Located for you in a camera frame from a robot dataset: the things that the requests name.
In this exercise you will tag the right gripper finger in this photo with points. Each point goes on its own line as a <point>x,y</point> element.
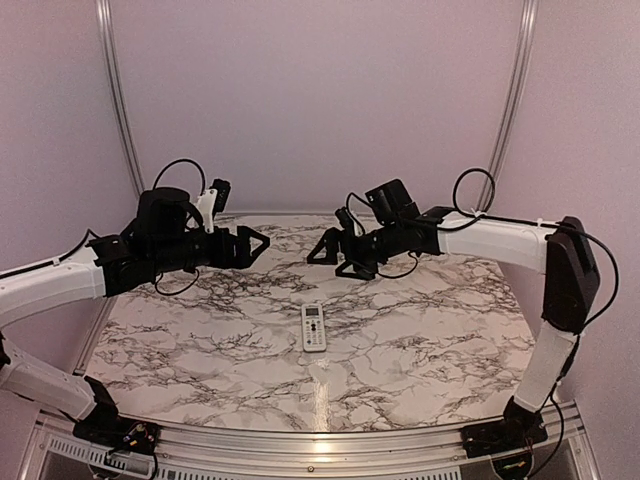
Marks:
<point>327,249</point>
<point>354,270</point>

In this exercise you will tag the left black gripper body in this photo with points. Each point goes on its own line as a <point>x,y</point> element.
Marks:
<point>221,257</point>

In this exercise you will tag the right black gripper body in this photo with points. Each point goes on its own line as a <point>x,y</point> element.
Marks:
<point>366,252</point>

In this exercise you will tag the grey white remote control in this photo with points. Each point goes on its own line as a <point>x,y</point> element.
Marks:
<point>313,328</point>

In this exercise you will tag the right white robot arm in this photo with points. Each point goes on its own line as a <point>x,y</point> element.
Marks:
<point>561,252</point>

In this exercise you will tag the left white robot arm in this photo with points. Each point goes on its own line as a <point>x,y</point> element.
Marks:
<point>170,232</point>

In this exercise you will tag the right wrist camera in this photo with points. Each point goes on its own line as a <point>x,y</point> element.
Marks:
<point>349,222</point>

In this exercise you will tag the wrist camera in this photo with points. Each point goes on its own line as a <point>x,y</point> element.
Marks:
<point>213,201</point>
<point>349,222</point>

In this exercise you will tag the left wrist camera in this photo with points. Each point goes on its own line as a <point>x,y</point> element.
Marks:
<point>213,201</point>

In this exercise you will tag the right aluminium corner post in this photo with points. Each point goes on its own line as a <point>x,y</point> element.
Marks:
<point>516,87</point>

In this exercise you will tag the aluminium corner post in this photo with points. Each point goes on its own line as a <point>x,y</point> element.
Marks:
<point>105,21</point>
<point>516,87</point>

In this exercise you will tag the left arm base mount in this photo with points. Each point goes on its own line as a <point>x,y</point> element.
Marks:
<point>107,427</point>

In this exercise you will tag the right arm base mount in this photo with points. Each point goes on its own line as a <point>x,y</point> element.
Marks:
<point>517,428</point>

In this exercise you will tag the left aluminium corner post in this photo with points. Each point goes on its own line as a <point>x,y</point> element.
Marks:
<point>105,21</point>

